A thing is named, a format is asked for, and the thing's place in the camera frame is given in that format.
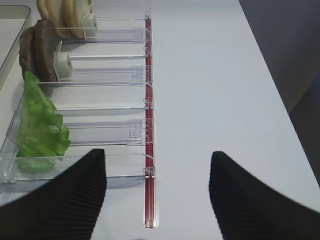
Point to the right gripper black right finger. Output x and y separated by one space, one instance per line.
247 209

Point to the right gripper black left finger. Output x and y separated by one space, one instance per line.
65 208

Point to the green lettuce leaf in rack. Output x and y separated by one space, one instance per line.
42 137

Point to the white pusher block patties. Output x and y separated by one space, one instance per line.
62 64

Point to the brown meat patty rear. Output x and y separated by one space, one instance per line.
26 52

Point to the brown meat patty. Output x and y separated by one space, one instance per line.
46 40
26 52

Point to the brown meat patty front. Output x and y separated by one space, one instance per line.
46 40

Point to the white pusher block bread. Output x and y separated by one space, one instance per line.
89 26

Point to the tan bread slice front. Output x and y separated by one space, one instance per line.
74 11

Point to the tan bread slice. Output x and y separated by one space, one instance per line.
43 7
74 11

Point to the tan bread slice rear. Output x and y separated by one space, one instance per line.
43 7

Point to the clear acrylic rack red rail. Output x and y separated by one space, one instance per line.
107 105

